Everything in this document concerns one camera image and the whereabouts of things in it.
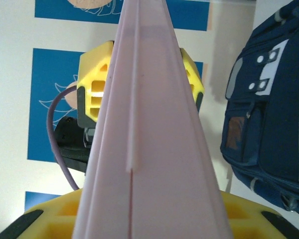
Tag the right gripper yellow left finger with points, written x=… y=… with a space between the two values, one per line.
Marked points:
x=52 y=221

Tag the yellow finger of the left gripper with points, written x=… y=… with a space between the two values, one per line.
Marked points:
x=193 y=79
x=94 y=74

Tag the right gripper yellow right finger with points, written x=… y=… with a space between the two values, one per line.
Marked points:
x=254 y=224

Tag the pink pencil case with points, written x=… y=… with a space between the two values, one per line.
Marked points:
x=152 y=124

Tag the navy blue backpack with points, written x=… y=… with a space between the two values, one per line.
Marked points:
x=276 y=124

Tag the blue poster orange circle leaves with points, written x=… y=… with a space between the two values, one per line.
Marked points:
x=44 y=124

